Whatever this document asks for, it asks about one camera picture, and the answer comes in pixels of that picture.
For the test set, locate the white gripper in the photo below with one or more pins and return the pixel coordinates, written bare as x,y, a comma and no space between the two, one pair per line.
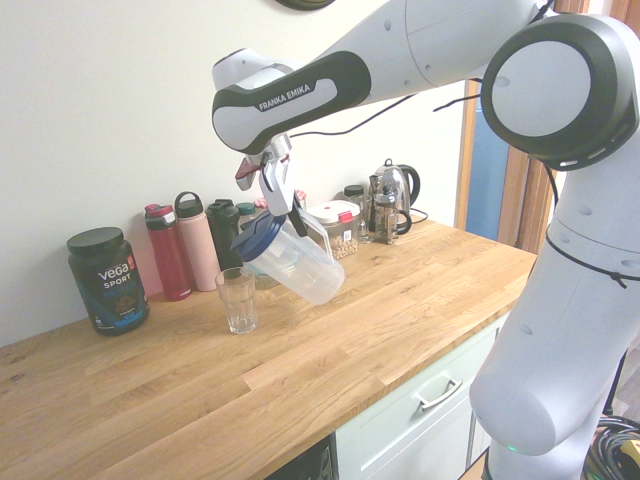
277,185

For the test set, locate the clear plastic pitcher blue lid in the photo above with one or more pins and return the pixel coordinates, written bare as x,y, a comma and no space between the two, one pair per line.
300,275

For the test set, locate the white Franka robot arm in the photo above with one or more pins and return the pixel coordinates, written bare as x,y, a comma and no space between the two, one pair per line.
550,300

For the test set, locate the pink water bottle black lid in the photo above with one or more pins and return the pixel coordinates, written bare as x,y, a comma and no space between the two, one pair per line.
197,250

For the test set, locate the red water bottle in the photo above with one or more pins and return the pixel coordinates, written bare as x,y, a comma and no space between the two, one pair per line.
167,260

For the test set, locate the white lid container red clip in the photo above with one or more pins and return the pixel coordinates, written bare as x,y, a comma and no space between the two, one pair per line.
345,240

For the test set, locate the green lid glass jar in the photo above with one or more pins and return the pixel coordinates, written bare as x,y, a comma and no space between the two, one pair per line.
245,207

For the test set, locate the black lid jar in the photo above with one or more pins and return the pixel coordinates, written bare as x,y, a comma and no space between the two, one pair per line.
353,190

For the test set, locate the clear glass mug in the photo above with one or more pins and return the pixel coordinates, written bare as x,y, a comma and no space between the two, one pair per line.
365,225

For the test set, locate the black shaker bottle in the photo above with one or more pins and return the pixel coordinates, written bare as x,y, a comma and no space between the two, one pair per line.
222,235

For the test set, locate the glass French press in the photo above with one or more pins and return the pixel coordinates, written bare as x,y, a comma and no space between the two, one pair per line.
387,220

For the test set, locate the clear drinking glass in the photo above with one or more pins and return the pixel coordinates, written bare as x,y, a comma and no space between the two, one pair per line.
239,300

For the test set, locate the steel electric kettle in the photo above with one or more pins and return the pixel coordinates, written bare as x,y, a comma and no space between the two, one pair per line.
400,182

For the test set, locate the blue door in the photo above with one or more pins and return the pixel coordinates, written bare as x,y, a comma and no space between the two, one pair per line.
487,175

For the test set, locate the black protein powder tub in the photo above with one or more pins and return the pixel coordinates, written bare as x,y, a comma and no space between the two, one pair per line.
107,285

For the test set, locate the white cabinet drawer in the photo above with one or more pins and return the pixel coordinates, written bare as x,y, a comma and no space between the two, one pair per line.
400,435

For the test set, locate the black dishwasher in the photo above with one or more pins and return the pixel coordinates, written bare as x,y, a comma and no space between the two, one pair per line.
310,462

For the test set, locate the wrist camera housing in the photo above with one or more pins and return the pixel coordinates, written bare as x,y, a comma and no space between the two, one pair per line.
245,175

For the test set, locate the black wall clock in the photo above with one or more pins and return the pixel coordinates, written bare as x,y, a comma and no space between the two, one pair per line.
305,4

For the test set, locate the wooden door frame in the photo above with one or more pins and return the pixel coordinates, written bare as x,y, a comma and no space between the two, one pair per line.
520,200

